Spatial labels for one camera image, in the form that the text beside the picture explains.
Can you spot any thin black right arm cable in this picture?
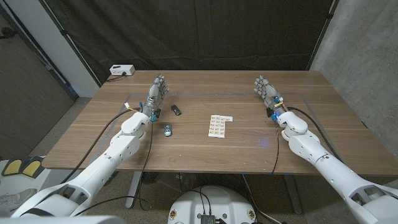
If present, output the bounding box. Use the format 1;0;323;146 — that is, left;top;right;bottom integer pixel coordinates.
271;122;280;175

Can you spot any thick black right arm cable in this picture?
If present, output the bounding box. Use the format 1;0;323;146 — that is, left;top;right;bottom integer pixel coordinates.
287;106;345;164

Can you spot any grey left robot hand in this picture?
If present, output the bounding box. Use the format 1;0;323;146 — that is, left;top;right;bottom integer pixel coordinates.
141;73;170;118

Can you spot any black backdrop frame pole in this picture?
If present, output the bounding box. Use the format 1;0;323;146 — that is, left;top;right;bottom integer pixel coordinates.
37;0;103;88
307;0;340;71

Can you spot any black backdrop curtain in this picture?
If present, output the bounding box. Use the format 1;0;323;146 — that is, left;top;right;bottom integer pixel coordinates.
43;0;338;85

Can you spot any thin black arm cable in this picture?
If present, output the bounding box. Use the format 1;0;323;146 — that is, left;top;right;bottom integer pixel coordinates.
73;120;155;217
271;122;280;175

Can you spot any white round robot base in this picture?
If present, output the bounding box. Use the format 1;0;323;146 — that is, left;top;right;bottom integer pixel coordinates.
167;185;257;224

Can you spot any white power strip box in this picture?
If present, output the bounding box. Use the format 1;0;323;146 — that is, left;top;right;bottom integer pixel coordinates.
109;64;136;77

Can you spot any postage stamp sheet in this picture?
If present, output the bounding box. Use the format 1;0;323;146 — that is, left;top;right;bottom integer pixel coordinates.
208;114;234;139

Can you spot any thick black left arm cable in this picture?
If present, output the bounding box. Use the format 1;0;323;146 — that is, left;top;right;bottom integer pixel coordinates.
60;107;142;185

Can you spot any white robot torso edge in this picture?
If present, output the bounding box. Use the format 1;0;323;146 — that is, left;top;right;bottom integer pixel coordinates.
0;215;127;224

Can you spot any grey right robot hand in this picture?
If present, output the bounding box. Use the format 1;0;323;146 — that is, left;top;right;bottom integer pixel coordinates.
253;75;289;117

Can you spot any grey tape outline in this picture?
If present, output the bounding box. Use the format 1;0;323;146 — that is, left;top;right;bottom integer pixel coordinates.
93;91;354;175

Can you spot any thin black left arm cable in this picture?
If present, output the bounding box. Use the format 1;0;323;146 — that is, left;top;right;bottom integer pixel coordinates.
73;120;155;217

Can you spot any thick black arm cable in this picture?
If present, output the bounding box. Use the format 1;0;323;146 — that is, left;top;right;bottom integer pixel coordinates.
60;107;142;185
287;106;345;164

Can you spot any grey table leg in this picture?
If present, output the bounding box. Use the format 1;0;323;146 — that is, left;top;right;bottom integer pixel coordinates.
283;174;303;215
125;171;143;208

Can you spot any yellow black foot pedal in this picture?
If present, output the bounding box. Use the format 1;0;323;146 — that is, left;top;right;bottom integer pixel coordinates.
1;158;24;177
21;157;44;179

